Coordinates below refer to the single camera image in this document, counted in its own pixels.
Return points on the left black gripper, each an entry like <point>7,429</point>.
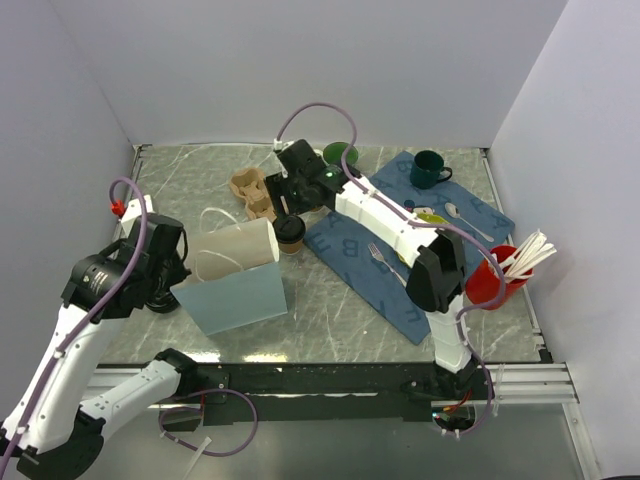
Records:
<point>179,271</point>

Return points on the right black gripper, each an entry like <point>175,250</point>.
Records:
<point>279,186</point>

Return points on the black plastic cup lid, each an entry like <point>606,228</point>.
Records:
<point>289,229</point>

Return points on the brown paper cup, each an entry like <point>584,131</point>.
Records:
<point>290,247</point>

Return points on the light blue paper bag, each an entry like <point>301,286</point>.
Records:
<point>235,275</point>

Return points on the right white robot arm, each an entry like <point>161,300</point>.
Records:
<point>434,253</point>

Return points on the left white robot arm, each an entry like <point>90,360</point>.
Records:
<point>54,433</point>

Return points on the white mug green interior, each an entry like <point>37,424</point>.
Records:
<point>332,153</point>

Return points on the black lid stack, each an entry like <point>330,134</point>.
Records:
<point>162,301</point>

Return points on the silver fork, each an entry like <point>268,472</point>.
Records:
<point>378,256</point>

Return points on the blue alphabet cloth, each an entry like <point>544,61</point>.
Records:
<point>342,243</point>

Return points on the dark green mug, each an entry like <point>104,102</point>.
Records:
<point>428,170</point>

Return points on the yellow dotted plate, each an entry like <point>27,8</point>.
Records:
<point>428,218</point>

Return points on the silver spoon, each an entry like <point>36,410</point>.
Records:
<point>453,211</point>

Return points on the red cup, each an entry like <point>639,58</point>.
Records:
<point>483,284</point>

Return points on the white paper-wrapped straws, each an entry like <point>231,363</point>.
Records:
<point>519,264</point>

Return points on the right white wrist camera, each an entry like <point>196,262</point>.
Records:
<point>281,152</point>

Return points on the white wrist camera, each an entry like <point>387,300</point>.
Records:
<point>281,152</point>
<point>132,210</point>

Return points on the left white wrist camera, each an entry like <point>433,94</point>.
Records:
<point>132,210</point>

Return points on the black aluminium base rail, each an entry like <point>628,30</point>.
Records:
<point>333,391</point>

